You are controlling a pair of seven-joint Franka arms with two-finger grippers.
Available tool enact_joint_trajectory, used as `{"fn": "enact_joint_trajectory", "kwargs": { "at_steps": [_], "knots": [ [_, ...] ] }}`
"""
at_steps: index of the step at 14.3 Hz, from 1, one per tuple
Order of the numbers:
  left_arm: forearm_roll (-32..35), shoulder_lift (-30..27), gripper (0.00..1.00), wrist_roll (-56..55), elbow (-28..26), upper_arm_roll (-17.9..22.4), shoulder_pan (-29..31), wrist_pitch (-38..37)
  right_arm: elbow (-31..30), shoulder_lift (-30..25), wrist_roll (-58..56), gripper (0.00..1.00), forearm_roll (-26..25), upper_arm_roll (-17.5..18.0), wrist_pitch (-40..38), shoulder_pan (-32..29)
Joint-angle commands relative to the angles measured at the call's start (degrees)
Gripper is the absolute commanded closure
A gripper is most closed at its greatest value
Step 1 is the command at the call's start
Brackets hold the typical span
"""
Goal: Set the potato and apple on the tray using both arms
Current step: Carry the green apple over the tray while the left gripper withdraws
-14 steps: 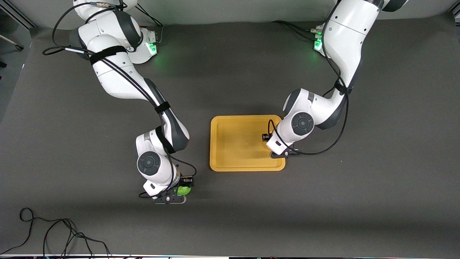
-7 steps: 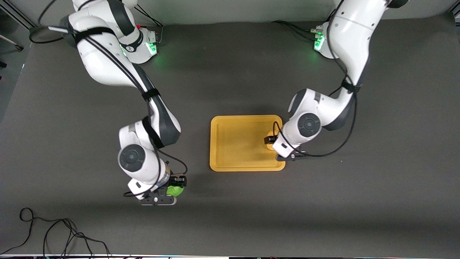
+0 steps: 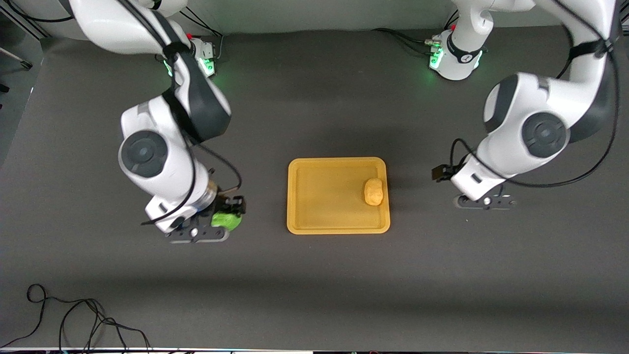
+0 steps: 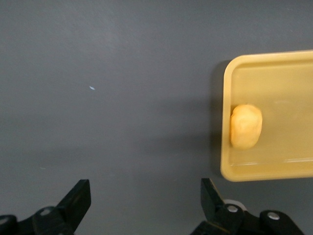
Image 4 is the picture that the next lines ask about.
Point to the yellow potato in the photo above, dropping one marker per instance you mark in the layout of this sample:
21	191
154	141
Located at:
245	127

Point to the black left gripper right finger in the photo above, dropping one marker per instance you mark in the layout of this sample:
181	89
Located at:
215	208

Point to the yellow plastic tray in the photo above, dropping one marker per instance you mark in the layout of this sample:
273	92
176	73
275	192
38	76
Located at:
281	80

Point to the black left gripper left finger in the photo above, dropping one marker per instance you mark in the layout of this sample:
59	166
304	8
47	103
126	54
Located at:
73	205

